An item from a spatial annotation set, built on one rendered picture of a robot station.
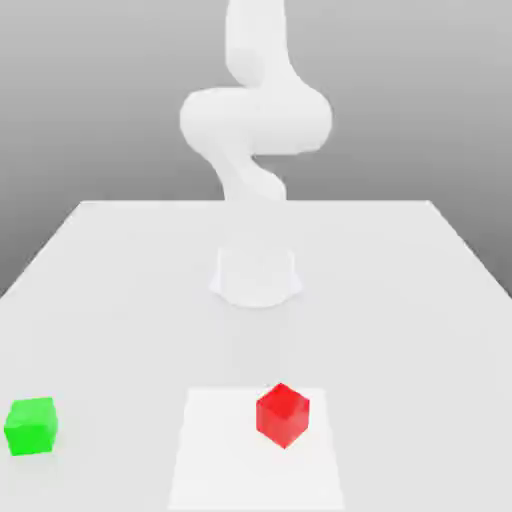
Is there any small red cube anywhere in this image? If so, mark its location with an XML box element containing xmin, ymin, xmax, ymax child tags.
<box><xmin>255</xmin><ymin>382</ymin><xmax>311</xmax><ymax>450</ymax></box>

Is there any small green cube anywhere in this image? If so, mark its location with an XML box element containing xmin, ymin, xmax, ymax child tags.
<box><xmin>3</xmin><ymin>396</ymin><xmax>60</xmax><ymax>458</ymax></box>

